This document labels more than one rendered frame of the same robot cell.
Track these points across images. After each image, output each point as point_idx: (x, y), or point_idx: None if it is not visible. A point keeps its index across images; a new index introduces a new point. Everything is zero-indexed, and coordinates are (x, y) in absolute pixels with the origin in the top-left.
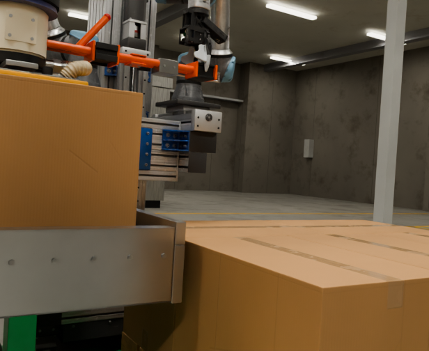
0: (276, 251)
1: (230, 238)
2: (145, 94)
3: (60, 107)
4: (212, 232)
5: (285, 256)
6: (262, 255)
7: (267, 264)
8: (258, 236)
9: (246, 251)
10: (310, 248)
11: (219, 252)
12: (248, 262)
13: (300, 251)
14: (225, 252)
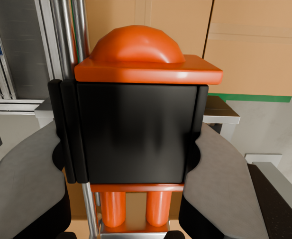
0: (280, 50)
1: (214, 46)
2: None
3: None
4: (180, 43)
5: None
6: (283, 74)
7: None
8: (215, 2)
9: (265, 73)
10: (291, 4)
11: (256, 94)
12: (289, 96)
13: None
14: (260, 92)
